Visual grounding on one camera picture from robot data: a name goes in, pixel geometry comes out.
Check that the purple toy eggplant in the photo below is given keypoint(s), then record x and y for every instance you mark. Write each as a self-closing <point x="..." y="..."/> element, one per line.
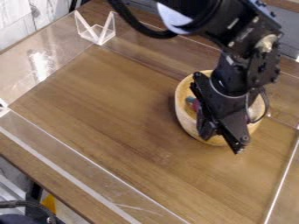
<point x="194" y="103"/>

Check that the clear acrylic tray wall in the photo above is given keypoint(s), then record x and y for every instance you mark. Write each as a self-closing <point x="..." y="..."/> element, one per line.
<point x="88" y="126"/>

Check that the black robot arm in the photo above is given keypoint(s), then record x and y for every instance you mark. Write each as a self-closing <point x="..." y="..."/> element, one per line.
<point x="243" y="28"/>

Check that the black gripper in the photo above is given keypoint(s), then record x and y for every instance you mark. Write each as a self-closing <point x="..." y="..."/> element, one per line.
<point x="222" y="115"/>

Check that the clear acrylic corner bracket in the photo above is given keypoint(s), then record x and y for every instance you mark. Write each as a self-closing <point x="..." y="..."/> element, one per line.
<point x="97" y="34"/>

